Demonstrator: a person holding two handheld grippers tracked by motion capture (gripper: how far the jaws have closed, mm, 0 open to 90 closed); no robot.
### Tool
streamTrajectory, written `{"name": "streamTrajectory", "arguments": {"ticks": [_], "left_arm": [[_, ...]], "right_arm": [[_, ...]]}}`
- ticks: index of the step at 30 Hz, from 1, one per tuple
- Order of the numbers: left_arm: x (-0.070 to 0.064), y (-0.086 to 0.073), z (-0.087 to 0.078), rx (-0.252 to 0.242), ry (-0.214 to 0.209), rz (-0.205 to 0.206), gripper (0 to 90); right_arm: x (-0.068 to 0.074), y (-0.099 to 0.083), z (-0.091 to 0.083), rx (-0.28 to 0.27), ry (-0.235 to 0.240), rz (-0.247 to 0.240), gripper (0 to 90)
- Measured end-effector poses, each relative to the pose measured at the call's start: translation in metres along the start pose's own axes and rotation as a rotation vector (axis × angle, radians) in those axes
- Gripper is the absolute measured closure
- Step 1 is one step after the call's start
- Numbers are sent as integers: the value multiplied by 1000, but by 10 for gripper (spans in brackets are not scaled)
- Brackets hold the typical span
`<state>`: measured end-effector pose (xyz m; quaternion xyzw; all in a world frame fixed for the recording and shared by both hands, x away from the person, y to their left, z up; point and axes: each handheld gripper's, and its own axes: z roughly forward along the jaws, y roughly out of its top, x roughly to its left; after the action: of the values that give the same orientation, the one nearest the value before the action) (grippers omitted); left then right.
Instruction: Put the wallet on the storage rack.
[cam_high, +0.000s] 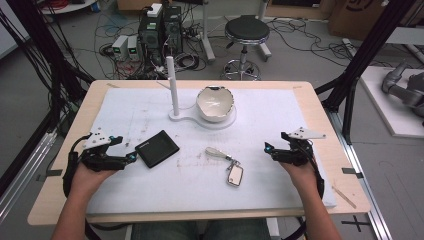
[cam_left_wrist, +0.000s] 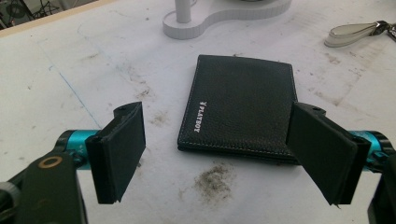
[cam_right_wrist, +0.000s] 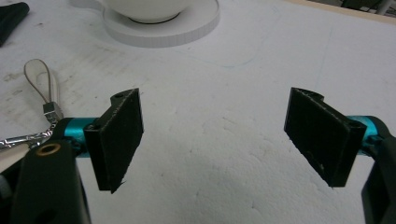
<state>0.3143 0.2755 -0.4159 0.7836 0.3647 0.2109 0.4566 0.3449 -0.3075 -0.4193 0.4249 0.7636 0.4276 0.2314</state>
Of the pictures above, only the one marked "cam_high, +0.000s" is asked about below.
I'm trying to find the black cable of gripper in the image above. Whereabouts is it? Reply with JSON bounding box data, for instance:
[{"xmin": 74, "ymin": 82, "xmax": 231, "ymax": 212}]
[
  {"xmin": 62, "ymin": 134, "xmax": 93, "ymax": 198},
  {"xmin": 306, "ymin": 139, "xmax": 326, "ymax": 201}
]

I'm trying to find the white power supply box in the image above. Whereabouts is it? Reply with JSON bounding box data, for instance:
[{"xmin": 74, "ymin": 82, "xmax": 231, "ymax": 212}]
[
  {"xmin": 111, "ymin": 34, "xmax": 130, "ymax": 62},
  {"xmin": 127, "ymin": 34, "xmax": 140, "ymax": 61}
]

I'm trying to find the white table leg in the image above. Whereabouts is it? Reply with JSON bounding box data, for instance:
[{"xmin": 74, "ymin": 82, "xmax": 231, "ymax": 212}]
[
  {"xmin": 255, "ymin": 0, "xmax": 273, "ymax": 63},
  {"xmin": 199, "ymin": 0, "xmax": 217, "ymax": 65}
]

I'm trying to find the white foam mat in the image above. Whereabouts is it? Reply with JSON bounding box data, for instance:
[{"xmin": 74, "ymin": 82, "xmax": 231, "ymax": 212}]
[{"xmin": 85, "ymin": 87, "xmax": 338, "ymax": 215}]

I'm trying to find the black tape strip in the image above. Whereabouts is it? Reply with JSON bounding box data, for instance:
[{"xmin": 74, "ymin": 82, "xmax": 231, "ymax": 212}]
[
  {"xmin": 35, "ymin": 168, "xmax": 64, "ymax": 183},
  {"xmin": 341, "ymin": 167, "xmax": 365, "ymax": 180}
]

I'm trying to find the white stand with pole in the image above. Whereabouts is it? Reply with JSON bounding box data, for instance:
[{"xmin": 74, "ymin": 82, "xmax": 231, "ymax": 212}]
[{"xmin": 165, "ymin": 55, "xmax": 238, "ymax": 131}]

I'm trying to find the wooden table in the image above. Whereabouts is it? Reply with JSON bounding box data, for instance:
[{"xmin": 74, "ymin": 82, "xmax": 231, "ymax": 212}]
[{"xmin": 27, "ymin": 79, "xmax": 372, "ymax": 227}]

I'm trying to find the white round table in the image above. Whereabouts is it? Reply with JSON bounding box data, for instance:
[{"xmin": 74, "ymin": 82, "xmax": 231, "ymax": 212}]
[{"xmin": 39, "ymin": 0, "xmax": 98, "ymax": 16}]

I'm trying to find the person's right hand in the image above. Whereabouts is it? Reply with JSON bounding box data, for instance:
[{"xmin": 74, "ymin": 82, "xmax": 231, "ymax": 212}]
[{"xmin": 279, "ymin": 161, "xmax": 318, "ymax": 198}]

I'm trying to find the black frame post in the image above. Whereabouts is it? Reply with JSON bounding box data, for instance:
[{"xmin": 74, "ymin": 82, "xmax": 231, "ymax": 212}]
[
  {"xmin": 314, "ymin": 0, "xmax": 422, "ymax": 145},
  {"xmin": 0, "ymin": 0, "xmax": 96, "ymax": 198}
]

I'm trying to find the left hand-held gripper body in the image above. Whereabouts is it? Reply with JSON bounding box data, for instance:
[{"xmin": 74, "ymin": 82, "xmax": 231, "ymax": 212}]
[{"xmin": 79, "ymin": 131, "xmax": 130, "ymax": 173}]

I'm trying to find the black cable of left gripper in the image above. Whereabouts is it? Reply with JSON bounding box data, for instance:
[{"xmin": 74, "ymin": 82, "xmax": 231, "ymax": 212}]
[{"xmin": 62, "ymin": 134, "xmax": 93, "ymax": 198}]

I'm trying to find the black wallet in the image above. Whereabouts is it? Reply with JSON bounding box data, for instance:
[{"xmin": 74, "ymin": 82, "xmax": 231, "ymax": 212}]
[{"xmin": 134, "ymin": 129, "xmax": 181, "ymax": 169}]

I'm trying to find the cardboard box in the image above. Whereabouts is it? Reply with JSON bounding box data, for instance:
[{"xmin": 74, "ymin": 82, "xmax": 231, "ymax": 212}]
[{"xmin": 327, "ymin": 0, "xmax": 424, "ymax": 42}]

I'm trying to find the black computer tower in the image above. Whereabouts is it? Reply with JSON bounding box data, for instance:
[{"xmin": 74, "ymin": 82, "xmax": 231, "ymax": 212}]
[
  {"xmin": 137, "ymin": 13, "xmax": 165, "ymax": 66},
  {"xmin": 162, "ymin": 4, "xmax": 184, "ymax": 56}
]

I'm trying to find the tangle of floor cables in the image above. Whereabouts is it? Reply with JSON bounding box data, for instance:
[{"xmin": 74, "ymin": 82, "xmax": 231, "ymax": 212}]
[{"xmin": 94, "ymin": 0, "xmax": 394, "ymax": 81}]

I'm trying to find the thin wooden stick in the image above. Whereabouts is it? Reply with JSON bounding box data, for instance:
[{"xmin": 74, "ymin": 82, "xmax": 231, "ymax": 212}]
[{"xmin": 331, "ymin": 185, "xmax": 357, "ymax": 210}]

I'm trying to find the white platform board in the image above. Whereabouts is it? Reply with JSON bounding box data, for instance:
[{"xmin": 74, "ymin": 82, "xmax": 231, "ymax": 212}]
[{"xmin": 359, "ymin": 65, "xmax": 424, "ymax": 139}]

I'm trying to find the person's left hand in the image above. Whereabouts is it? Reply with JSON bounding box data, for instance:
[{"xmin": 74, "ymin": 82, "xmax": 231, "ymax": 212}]
[{"xmin": 71, "ymin": 162, "xmax": 117, "ymax": 198}]

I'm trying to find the white ceramic bowl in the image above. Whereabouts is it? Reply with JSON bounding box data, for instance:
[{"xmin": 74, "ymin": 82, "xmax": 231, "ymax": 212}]
[{"xmin": 195, "ymin": 85, "xmax": 236, "ymax": 123}]

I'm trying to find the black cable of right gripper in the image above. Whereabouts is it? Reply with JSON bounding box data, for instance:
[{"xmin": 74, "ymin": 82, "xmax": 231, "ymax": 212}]
[{"xmin": 306, "ymin": 139, "xmax": 326, "ymax": 201}]

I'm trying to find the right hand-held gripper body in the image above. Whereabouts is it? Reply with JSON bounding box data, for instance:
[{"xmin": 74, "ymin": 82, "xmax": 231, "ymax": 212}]
[{"xmin": 278, "ymin": 126, "xmax": 327, "ymax": 167}]

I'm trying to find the white power strip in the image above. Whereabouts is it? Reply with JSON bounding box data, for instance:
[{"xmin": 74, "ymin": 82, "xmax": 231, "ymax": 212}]
[{"xmin": 342, "ymin": 37, "xmax": 360, "ymax": 57}]

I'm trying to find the key ring with white fob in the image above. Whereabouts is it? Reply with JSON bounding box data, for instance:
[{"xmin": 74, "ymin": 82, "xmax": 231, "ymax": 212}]
[{"xmin": 204, "ymin": 146, "xmax": 245, "ymax": 188}]

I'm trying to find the aluminium rail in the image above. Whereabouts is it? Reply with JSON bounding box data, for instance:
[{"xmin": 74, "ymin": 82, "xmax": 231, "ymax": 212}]
[
  {"xmin": 0, "ymin": 129, "xmax": 58, "ymax": 223},
  {"xmin": 325, "ymin": 109, "xmax": 395, "ymax": 240}
]

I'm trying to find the white box on computer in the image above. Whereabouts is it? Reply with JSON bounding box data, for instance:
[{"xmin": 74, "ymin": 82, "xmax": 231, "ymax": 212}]
[{"xmin": 146, "ymin": 2, "xmax": 164, "ymax": 19}]

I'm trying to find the black round stool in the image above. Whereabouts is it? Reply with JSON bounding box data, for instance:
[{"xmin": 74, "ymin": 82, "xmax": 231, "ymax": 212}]
[{"xmin": 222, "ymin": 14, "xmax": 272, "ymax": 81}]

